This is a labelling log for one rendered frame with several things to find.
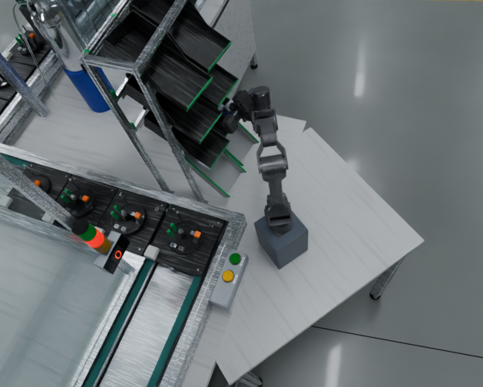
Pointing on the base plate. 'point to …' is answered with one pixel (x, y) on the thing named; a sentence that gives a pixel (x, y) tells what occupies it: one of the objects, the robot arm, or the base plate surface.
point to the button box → (220, 294)
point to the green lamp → (88, 233)
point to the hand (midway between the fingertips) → (232, 107)
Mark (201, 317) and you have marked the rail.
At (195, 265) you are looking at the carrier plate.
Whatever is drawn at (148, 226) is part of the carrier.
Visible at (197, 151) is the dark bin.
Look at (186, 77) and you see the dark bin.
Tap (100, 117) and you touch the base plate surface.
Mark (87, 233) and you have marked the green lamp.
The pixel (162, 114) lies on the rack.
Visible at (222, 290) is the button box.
